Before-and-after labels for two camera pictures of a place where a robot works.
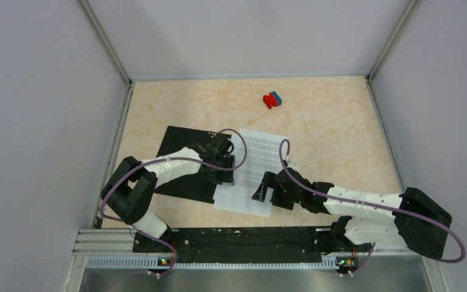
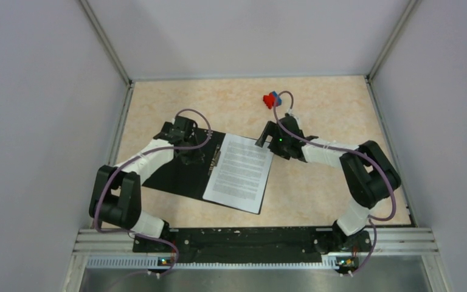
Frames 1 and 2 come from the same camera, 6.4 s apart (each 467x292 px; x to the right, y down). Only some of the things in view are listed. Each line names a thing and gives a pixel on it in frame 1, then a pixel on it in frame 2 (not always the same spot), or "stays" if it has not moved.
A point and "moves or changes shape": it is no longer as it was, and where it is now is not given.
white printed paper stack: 263,155 moves or changes shape
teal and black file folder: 199,186 stays
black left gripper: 227,176 to 196,157
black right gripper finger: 268,181 to 269,129
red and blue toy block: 272,100 stays
